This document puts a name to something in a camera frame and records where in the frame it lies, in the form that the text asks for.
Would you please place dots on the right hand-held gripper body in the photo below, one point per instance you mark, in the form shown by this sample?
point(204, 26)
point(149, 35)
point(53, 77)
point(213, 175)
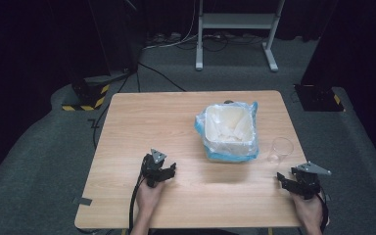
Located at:
point(307, 182)

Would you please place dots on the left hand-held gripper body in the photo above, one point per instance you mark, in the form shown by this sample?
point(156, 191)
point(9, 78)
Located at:
point(152, 171)

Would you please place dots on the clear plastic cup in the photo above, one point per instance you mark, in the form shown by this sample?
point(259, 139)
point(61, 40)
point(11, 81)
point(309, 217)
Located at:
point(279, 150)

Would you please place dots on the bin with blue bag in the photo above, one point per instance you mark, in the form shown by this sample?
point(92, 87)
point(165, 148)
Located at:
point(228, 157)

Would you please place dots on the white trash bin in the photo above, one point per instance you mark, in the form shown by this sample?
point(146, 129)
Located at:
point(230, 130)

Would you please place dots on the person's left hand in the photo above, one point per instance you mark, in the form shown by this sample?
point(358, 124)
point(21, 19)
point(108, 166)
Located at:
point(148, 197)

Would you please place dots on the person's right hand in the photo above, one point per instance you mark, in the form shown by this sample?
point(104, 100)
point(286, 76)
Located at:
point(310, 210)

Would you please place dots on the grey tape strip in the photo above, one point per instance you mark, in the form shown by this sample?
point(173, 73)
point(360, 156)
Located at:
point(82, 201)

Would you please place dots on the black yellow striped stand base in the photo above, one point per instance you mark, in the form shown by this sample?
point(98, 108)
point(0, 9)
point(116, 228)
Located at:
point(89, 96)

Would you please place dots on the white metal stand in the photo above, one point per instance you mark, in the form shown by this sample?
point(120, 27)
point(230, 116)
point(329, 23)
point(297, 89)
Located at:
point(238, 21)

